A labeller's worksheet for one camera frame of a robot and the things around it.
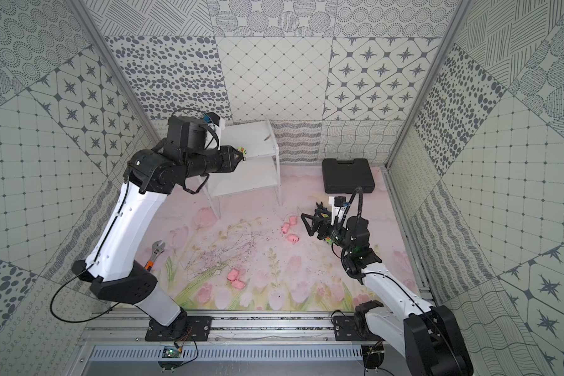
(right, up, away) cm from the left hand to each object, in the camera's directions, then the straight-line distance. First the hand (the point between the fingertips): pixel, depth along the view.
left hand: (246, 155), depth 62 cm
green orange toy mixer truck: (+24, -26, +10) cm, 36 cm away
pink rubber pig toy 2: (+9, -26, +33) cm, 43 cm away
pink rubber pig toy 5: (-7, -43, +19) cm, 48 cm away
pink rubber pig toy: (+13, -23, +36) cm, 45 cm away
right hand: (+19, -19, +18) cm, 32 cm away
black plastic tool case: (+40, -4, +52) cm, 66 cm away
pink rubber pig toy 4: (-9, -41, +22) cm, 48 cm away
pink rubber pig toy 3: (+13, -30, +31) cm, 45 cm away
